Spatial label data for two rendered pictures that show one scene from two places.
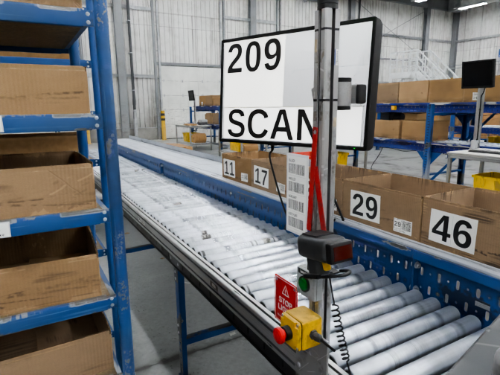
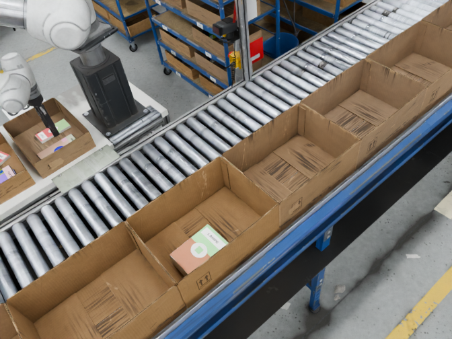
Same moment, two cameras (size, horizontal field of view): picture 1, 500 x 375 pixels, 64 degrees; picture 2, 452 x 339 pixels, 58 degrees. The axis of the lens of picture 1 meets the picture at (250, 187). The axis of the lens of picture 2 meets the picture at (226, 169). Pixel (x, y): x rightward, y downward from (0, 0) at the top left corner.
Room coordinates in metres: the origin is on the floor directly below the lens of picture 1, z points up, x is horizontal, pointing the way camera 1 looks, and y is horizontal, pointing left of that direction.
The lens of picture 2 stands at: (0.61, -1.94, 2.07)
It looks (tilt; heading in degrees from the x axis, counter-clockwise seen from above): 49 degrees down; 87
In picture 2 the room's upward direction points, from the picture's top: 9 degrees counter-clockwise
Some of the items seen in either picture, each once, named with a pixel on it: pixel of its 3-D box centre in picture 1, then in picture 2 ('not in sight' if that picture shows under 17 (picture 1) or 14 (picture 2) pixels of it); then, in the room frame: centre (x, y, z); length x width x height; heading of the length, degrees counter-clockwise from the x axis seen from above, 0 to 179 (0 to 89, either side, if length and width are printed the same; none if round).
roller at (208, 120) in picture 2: not in sight; (231, 138); (0.73, -0.57, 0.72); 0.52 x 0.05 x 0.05; 120
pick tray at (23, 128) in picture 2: not in sight; (48, 135); (-0.13, -0.38, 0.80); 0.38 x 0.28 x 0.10; 122
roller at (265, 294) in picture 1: (311, 283); (332, 70); (1.35, -0.22, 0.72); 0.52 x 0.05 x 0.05; 120
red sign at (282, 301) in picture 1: (292, 307); (251, 53); (0.94, -0.11, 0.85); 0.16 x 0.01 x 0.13; 30
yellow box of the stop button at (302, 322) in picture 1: (308, 335); (232, 62); (0.83, -0.13, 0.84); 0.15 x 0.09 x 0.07; 30
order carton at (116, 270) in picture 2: not in sight; (99, 305); (0.21, -1.39, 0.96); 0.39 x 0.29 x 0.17; 30
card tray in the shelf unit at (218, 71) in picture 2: not in sight; (227, 58); (0.89, 0.59, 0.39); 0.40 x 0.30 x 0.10; 120
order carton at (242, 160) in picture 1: (255, 167); not in sight; (2.59, -0.04, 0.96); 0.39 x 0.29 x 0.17; 30
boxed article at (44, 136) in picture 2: not in sight; (53, 131); (-0.13, -0.31, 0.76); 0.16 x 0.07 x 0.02; 32
